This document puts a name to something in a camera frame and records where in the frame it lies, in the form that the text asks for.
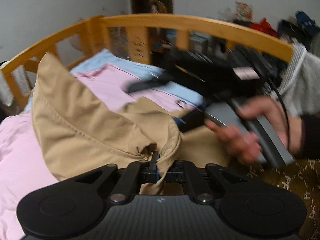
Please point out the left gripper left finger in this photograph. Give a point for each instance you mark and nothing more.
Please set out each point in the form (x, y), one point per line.
(132, 177)

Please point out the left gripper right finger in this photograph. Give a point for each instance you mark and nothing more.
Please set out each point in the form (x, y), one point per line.
(190, 178)

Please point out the tan hooded zip jacket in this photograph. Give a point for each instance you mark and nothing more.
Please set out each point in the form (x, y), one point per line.
(77, 132)

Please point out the grey striped sleeve forearm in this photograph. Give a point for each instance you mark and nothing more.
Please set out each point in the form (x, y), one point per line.
(299, 88)

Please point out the person's right hand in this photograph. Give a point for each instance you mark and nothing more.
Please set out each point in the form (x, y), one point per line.
(244, 146)

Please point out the light blue bed sheet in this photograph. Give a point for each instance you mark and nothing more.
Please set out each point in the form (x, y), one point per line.
(106, 75)

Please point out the pink shirt on bed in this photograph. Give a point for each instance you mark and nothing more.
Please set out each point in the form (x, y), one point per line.
(22, 168)

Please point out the brown PF patterned blanket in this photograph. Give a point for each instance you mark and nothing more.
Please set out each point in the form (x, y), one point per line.
(300, 177)

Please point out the white grey knit cloth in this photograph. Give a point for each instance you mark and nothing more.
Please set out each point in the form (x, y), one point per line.
(20, 77)

